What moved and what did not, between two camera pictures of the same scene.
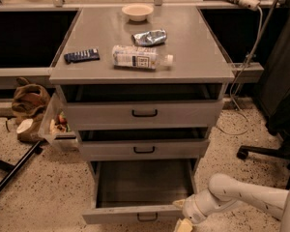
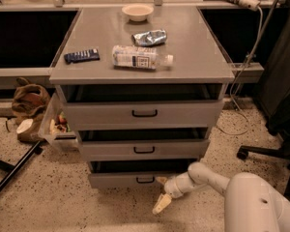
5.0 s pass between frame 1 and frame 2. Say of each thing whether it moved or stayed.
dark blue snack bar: stayed
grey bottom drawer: moved
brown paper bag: stayed
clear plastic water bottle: stayed
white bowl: stayed
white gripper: moved
